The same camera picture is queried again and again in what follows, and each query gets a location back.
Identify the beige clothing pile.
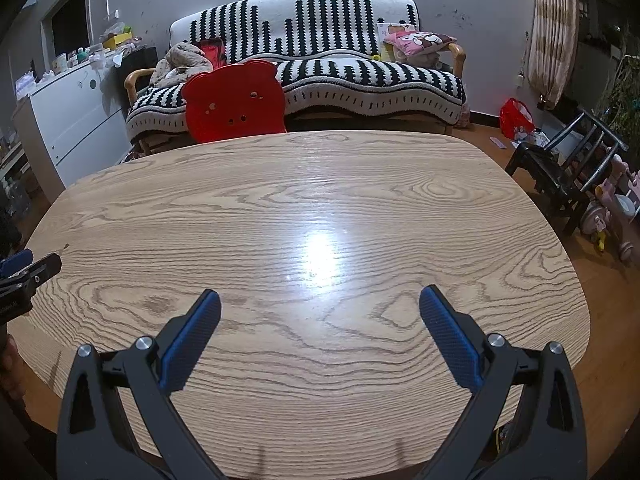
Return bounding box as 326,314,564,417
149,42,213,88

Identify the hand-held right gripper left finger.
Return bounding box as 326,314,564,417
56,288,236,480

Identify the white cabinet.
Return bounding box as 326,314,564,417
12,62,133,188

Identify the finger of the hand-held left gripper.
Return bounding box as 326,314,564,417
0,249,35,278
0,253,62,306

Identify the black side table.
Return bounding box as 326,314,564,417
116,46,158,93

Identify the black wooden chair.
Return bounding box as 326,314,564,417
505,109,630,236

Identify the dark doorway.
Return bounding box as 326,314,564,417
41,0,92,66

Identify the red bag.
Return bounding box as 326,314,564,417
499,98,536,140

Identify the red plastic chair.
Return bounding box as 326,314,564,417
181,59,288,143

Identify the pink cushion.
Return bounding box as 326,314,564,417
384,30,458,56

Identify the black bin with gold rim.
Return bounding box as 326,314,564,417
490,422,521,463

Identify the person's left hand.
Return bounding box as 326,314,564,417
0,330,26,403

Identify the red cloth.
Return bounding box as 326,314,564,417
198,37,225,68

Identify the wooden frame sofa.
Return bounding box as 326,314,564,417
124,0,471,156

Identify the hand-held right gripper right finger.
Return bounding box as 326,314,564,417
419,285,588,480

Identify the row of small bottles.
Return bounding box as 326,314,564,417
50,45,103,73

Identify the striped beige curtain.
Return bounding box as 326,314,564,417
522,0,581,111

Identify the yellow picture book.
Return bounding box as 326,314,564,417
372,22,416,61

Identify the black white striped sofa cover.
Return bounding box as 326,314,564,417
125,0,466,141

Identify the pink push toy car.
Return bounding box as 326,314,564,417
607,157,640,261

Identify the white low shelf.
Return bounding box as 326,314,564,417
0,135,31,196

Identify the beige plush toy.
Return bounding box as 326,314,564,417
392,47,443,68

